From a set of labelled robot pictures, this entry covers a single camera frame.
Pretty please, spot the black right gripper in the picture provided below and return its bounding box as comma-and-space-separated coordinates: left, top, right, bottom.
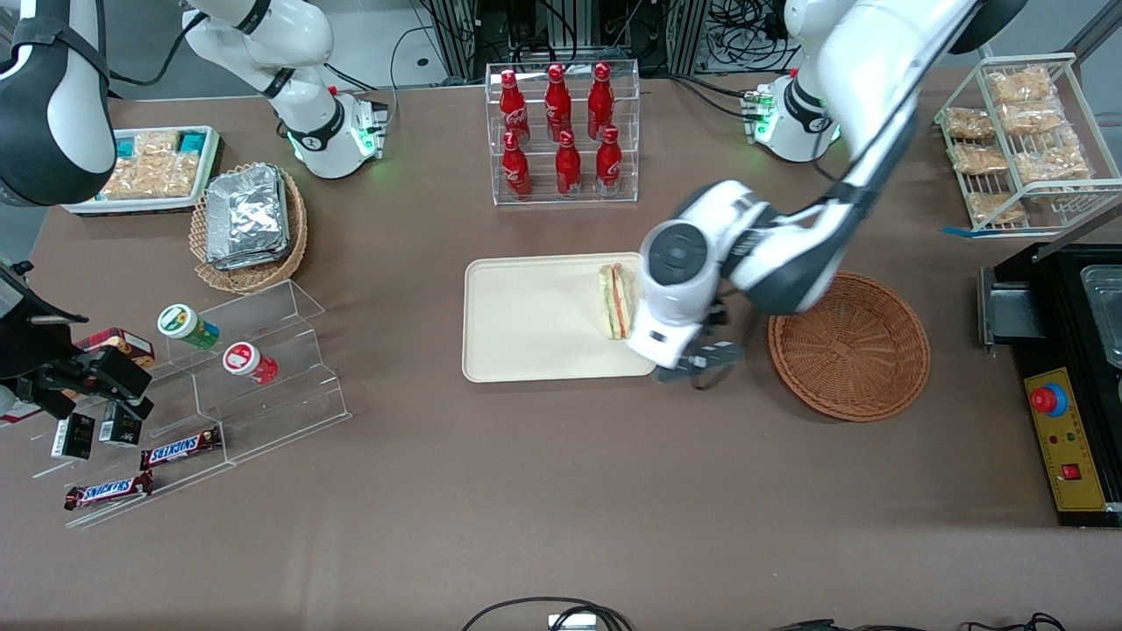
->
0, 294, 154, 422

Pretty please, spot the triangle sandwich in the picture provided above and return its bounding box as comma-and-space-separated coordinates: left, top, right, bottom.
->
598, 262, 638, 342

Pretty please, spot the cream plastic tray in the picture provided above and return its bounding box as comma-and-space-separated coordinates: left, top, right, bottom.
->
462, 252, 658, 384

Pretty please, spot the white rectangular snack tray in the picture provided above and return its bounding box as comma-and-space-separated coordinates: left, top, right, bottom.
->
61, 125, 221, 216

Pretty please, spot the brown round wicker basket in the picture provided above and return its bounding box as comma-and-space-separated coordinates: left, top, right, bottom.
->
768, 270, 932, 423

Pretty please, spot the light oval wicker basket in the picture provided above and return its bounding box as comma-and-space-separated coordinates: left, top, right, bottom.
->
189, 162, 309, 294

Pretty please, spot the small black box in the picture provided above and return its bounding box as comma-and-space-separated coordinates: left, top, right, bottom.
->
50, 412, 96, 462
97, 401, 144, 449

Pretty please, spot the brown chocolate box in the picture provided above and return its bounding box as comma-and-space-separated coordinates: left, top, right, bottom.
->
75, 327, 157, 370

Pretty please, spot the Snickers chocolate bar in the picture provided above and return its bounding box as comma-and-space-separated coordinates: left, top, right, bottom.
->
139, 426, 223, 471
62, 471, 155, 512

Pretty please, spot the green lidded cup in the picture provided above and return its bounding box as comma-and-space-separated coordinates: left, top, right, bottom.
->
157, 303, 221, 351

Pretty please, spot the red lidded cup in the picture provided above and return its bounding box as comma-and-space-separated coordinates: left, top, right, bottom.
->
221, 341, 281, 386

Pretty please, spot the clear acrylic step shelf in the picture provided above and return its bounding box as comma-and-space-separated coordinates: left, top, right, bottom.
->
31, 279, 352, 531

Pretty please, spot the clear acrylic bottle rack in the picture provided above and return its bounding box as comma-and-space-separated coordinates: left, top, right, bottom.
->
485, 60, 641, 207

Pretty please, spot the red cola bottle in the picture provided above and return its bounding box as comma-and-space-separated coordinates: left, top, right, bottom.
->
501, 131, 533, 200
595, 125, 624, 196
555, 130, 583, 198
499, 70, 530, 146
544, 63, 573, 142
586, 62, 615, 140

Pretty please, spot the silver foil bag stack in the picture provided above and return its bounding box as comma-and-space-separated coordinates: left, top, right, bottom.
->
204, 165, 292, 272

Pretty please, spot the red emergency stop button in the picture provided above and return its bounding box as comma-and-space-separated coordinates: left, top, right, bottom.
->
1030, 383, 1069, 420

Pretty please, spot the black machine base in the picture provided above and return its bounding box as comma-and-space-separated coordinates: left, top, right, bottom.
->
991, 243, 1122, 528

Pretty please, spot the yellow control panel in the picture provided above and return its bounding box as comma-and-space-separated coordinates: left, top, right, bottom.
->
1023, 365, 1111, 514

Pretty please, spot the clear metal pan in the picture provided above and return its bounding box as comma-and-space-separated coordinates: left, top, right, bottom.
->
1079, 264, 1122, 370

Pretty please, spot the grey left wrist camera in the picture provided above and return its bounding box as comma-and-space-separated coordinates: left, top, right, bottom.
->
691, 338, 747, 389

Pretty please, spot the black cable loop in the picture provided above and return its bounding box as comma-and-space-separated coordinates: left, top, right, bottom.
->
459, 597, 634, 631

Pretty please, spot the white wire rack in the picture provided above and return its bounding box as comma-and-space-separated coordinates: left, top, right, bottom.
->
933, 53, 1122, 237

